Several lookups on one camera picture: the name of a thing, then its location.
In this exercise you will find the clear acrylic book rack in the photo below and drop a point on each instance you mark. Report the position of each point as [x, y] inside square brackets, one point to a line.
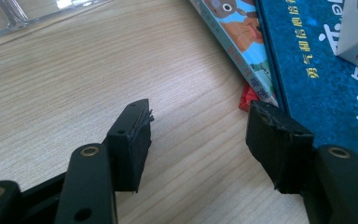
[15, 18]

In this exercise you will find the colourful monster picture book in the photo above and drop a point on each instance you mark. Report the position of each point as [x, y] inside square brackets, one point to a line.
[245, 46]

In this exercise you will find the red picture book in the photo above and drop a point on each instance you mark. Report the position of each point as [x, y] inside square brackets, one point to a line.
[247, 99]

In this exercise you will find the blue picture book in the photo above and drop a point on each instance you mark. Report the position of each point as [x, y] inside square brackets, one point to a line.
[307, 68]

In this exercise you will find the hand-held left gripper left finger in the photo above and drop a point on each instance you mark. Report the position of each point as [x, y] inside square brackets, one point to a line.
[130, 146]

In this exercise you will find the white caterpillar picture book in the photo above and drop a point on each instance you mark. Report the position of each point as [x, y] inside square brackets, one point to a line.
[351, 31]

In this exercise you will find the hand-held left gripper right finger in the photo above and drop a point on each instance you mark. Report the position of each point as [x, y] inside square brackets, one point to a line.
[276, 146]

